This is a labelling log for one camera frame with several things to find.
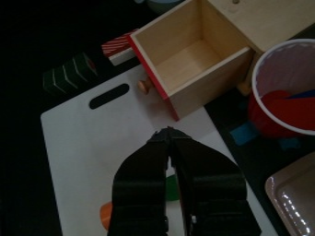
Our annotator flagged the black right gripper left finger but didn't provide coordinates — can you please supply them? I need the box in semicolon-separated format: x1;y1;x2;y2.
107;126;171;236

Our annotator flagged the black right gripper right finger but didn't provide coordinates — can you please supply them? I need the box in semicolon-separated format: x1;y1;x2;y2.
166;126;263;236

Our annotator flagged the wooden drawer with red front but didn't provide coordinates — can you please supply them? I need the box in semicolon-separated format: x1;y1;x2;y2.
127;0;256;122

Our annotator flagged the light wooden drawer cabinet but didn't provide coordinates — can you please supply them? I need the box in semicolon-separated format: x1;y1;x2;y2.
207;0;315;97

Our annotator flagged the green toy food piece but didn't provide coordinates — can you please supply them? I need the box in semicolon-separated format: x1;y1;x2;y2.
166;173;182;202

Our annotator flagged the orange toy food piece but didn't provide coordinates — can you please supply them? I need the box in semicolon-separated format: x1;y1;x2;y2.
99;201;115;230

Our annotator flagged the white plastic cutting board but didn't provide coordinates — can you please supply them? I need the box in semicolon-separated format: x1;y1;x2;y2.
39;64;280;236

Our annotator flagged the blue tape patch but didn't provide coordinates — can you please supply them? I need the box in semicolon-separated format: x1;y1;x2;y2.
228;120;260;147

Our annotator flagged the beige plastic tray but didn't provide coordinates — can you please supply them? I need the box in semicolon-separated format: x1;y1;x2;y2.
263;152;315;236

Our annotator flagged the red cup with white rim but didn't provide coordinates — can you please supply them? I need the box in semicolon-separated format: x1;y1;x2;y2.
246;38;315;138

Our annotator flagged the green striped toy sushi roll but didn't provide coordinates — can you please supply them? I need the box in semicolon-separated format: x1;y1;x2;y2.
42;52;100;96

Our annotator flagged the red striped toy block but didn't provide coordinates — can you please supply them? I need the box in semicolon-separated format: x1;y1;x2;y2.
100;28;140;66

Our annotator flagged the pale blue round container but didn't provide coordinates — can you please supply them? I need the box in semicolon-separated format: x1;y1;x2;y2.
144;0;186;15

